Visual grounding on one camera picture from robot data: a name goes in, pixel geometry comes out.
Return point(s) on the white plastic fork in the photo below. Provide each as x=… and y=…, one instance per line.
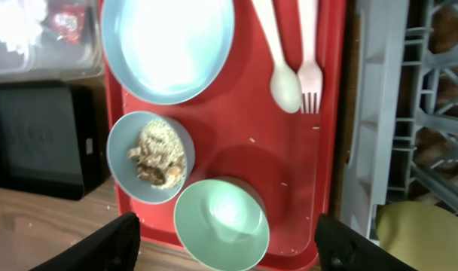
x=310, y=74

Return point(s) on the green bowl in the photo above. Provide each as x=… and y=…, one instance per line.
x=222, y=223

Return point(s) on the small blue bowl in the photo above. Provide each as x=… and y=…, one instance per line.
x=125, y=135

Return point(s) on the black waste tray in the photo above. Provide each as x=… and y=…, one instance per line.
x=50, y=140

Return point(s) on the grey dishwasher rack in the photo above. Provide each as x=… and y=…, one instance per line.
x=405, y=132

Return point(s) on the light blue plate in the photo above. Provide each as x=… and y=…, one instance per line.
x=166, y=52

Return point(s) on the white napkin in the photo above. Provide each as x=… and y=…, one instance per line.
x=20, y=23

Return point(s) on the food scraps with rice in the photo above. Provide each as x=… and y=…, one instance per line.
x=159, y=155

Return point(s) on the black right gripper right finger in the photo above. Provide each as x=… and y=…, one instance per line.
x=342, y=249

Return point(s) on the yellow plastic cup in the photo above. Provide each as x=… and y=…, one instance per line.
x=423, y=236

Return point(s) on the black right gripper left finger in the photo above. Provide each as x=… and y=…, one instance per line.
x=113, y=247

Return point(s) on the clear plastic bin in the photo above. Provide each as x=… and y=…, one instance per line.
x=53, y=58

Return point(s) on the red plastic tray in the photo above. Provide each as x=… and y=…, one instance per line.
x=239, y=131

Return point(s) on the white plastic spoon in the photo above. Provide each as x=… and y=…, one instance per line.
x=284, y=84

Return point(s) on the red sauce packet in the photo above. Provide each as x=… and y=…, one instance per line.
x=68, y=20

